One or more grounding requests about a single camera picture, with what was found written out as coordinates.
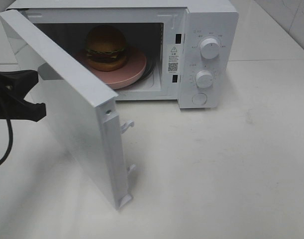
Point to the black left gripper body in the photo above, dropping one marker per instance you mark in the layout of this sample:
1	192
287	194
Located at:
14	86

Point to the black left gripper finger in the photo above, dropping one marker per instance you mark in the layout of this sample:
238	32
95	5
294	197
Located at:
33	112

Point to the white microwave door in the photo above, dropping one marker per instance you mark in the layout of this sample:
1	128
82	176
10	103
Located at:
80	108

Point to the toy hamburger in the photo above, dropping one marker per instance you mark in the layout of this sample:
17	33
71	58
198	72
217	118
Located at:
106	48

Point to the pink round plate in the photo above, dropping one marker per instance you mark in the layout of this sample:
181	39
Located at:
124	76

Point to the glass microwave turntable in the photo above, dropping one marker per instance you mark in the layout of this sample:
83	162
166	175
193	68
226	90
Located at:
146	80

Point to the white warning label sticker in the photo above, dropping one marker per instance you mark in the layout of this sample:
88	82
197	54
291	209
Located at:
173	56

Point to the white microwave oven body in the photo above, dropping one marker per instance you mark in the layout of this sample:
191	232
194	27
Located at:
150	25

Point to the lower white timer knob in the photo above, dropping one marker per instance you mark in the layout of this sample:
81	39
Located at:
204	79

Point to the upper white power knob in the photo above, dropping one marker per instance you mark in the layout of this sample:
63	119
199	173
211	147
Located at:
209	47

